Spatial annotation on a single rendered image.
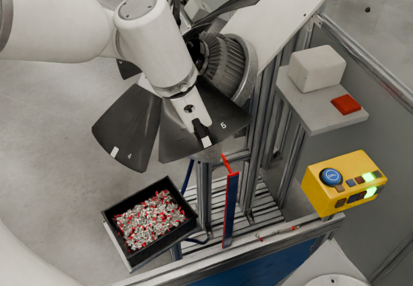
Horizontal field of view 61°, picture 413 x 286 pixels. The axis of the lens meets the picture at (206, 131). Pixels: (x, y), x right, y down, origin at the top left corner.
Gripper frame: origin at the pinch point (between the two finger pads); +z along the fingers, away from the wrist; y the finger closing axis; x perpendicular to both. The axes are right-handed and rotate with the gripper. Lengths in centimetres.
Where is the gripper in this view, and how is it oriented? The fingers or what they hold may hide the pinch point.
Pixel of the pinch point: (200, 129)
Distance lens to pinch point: 75.0
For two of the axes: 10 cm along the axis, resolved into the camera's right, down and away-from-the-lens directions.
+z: 2.8, 5.6, 7.8
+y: -3.4, -7.0, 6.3
